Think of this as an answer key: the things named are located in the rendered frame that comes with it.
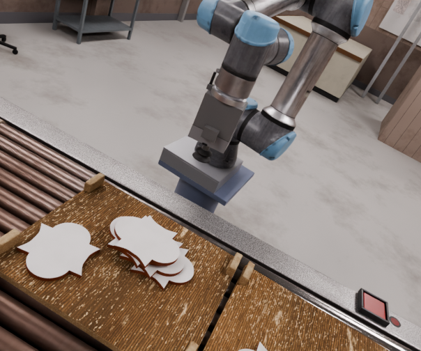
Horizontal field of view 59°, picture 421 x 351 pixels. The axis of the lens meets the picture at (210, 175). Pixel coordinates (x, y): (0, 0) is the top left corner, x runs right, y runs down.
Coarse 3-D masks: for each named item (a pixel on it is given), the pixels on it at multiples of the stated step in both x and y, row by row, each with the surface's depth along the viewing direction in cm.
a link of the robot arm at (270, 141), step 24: (312, 0) 102; (336, 0) 98; (360, 0) 96; (312, 24) 104; (336, 24) 100; (360, 24) 101; (312, 48) 104; (336, 48) 105; (312, 72) 106; (288, 96) 109; (264, 120) 113; (288, 120) 111; (264, 144) 113; (288, 144) 116
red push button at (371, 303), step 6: (366, 294) 98; (366, 300) 96; (372, 300) 97; (378, 300) 98; (366, 306) 94; (372, 306) 95; (378, 306) 96; (384, 306) 97; (372, 312) 93; (378, 312) 94; (384, 312) 95; (384, 318) 93
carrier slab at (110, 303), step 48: (96, 192) 91; (96, 240) 79; (192, 240) 89; (48, 288) 66; (96, 288) 70; (144, 288) 73; (192, 288) 78; (96, 336) 63; (144, 336) 65; (192, 336) 69
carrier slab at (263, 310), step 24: (240, 288) 83; (264, 288) 85; (240, 312) 77; (264, 312) 80; (288, 312) 82; (312, 312) 85; (216, 336) 71; (240, 336) 73; (264, 336) 75; (288, 336) 77; (312, 336) 79; (336, 336) 81; (360, 336) 84
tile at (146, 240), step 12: (120, 228) 78; (132, 228) 80; (144, 228) 81; (156, 228) 82; (120, 240) 76; (132, 240) 77; (144, 240) 78; (156, 240) 79; (168, 240) 81; (132, 252) 74; (144, 252) 75; (156, 252) 77; (168, 252) 78; (144, 264) 73; (156, 264) 75; (168, 264) 76
